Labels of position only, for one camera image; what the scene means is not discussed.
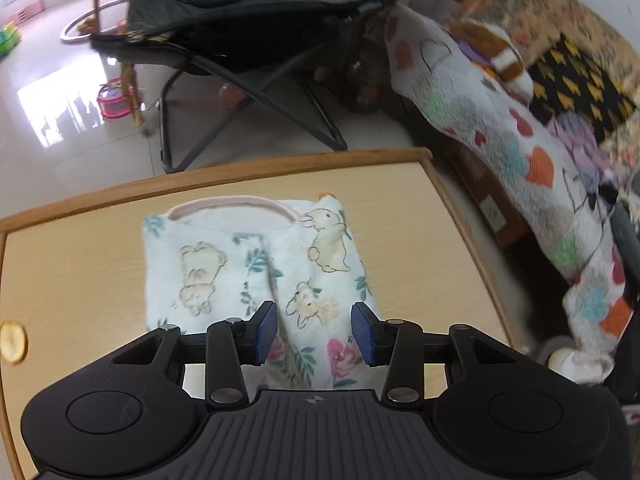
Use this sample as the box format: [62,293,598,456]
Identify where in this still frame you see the floral baby shirt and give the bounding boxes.
[142,191,383,391]

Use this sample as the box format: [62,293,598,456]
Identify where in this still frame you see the pink toy drum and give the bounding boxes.
[96,79,136,121]

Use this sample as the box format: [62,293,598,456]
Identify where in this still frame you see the green toy bowling pins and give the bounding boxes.
[0,21,25,58]

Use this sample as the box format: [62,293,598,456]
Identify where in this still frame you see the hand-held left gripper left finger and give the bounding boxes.
[109,300,276,407]

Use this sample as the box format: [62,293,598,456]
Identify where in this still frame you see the dried orange peel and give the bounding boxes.
[0,321,29,365]

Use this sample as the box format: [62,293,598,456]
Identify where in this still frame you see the black cushion gold trees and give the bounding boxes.
[527,34,640,131]

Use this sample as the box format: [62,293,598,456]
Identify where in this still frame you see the white shoe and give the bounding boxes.
[545,345,608,386]

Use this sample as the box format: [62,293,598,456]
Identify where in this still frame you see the grey folding lounge chair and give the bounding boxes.
[90,0,451,173]

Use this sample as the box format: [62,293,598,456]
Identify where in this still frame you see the cardboard box white label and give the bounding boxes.
[440,137,531,248]

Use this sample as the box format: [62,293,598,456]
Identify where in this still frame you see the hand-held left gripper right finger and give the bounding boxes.
[350,301,526,407]

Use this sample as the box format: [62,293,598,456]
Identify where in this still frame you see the wooden giraffe toy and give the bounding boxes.
[117,60,151,136]

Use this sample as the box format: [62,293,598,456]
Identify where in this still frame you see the purple clothes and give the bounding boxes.
[547,110,621,196]

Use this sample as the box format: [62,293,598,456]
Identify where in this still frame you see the brown glass jar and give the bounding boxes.
[330,25,396,113]

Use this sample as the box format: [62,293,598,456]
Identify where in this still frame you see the pile of mixed clothes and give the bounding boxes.
[610,170,640,401]

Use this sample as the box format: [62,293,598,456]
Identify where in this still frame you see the hula hoop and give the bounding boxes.
[60,0,131,43]

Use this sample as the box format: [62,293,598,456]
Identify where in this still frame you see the brown white plush toy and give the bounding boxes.
[447,16,535,103]

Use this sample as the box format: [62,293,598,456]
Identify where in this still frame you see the floral sofa cover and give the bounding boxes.
[460,0,640,171]

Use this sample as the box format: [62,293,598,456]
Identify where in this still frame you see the heart print quilt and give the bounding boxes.
[382,2,636,386]

